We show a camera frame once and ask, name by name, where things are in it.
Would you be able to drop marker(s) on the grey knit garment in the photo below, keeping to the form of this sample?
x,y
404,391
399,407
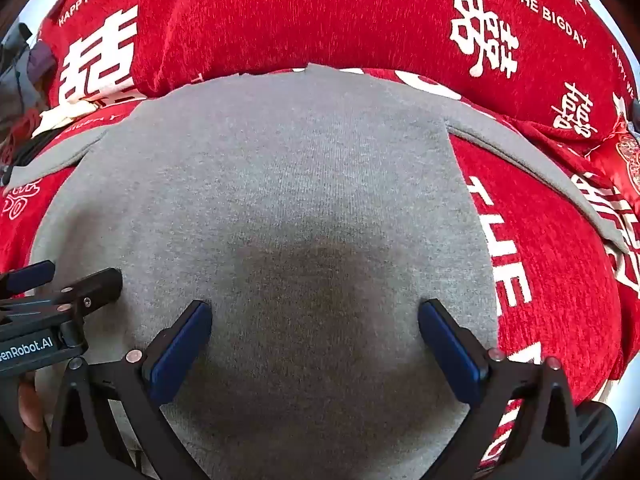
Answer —
x,y
300,200

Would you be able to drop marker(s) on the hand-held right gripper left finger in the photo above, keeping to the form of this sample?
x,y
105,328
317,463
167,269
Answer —
x,y
180,347

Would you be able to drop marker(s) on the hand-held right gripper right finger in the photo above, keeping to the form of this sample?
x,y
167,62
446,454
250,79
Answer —
x,y
450,355

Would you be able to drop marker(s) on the red printed sofa seat cover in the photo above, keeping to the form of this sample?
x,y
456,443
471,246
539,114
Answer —
x,y
550,270

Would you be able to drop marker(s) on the grey clothes pile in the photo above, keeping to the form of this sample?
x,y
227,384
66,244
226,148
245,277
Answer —
x,y
15,85

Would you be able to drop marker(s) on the dark purple cloth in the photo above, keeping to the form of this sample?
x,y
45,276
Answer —
x,y
42,62

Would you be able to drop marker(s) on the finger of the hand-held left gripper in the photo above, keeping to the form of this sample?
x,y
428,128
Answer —
x,y
97,285
30,276

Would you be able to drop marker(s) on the red embroidered pillow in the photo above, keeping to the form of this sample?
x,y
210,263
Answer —
x,y
625,160

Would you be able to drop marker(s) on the cream cloth item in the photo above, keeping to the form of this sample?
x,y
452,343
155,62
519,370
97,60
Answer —
x,y
62,112

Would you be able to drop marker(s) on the person's left hand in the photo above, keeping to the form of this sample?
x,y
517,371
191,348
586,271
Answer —
x,y
31,410

